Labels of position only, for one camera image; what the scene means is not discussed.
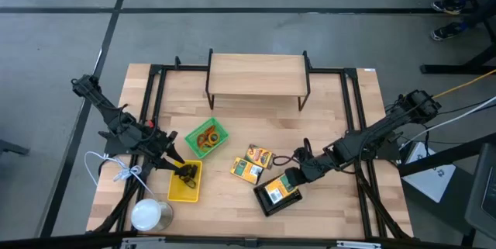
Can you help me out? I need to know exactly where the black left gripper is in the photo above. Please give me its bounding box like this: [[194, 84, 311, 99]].
[[143, 130, 186, 175]]

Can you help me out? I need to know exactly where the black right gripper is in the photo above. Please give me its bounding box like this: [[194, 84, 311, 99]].
[[284, 150, 332, 194]]

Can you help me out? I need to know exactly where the yellow green crayon box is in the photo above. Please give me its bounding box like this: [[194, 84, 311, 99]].
[[264, 174, 299, 205], [229, 157, 264, 185]]

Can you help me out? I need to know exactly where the yellow plastic basket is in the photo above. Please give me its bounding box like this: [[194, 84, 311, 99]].
[[167, 159, 204, 203]]

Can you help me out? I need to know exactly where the black plastic basket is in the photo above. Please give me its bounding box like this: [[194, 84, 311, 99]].
[[253, 177, 304, 218]]

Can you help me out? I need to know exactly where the orange snack packet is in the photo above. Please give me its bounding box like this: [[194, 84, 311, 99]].
[[244, 144, 274, 170]]

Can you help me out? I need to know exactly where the green plastic basket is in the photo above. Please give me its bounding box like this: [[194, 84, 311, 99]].
[[184, 116, 230, 160]]

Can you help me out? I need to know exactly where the white cardboard box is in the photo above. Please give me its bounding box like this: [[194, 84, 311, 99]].
[[401, 141, 457, 204]]

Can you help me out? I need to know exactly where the black metal beam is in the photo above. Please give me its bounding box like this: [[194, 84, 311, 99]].
[[397, 131, 496, 178]]

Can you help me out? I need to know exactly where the black stand foot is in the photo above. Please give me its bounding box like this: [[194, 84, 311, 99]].
[[0, 138, 31, 157]]

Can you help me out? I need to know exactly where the dark grey device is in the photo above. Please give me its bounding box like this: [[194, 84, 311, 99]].
[[463, 142, 496, 247]]

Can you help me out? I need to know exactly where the person's shoe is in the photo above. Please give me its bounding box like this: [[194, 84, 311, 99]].
[[430, 0, 467, 16], [429, 22, 470, 42]]

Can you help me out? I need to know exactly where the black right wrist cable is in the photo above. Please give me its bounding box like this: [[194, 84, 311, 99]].
[[272, 137, 313, 167]]

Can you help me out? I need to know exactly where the white bundled cable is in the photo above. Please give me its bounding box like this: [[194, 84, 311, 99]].
[[84, 150, 157, 200]]

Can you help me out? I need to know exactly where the silver metal bracket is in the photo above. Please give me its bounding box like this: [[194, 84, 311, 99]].
[[119, 236, 166, 249], [336, 240, 383, 249]]

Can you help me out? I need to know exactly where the wooden shelf riser black frame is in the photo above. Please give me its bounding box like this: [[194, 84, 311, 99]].
[[205, 48, 312, 112]]

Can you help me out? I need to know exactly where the black aluminium table frame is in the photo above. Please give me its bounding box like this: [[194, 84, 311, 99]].
[[0, 55, 496, 249]]

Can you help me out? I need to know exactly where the white floor cable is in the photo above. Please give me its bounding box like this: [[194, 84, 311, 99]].
[[398, 95, 496, 150]]

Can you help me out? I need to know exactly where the yellow extension cable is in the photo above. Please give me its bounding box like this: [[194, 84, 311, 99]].
[[431, 68, 496, 100]]

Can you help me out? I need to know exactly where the black table leg frame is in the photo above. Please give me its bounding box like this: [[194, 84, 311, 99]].
[[420, 0, 496, 76]]

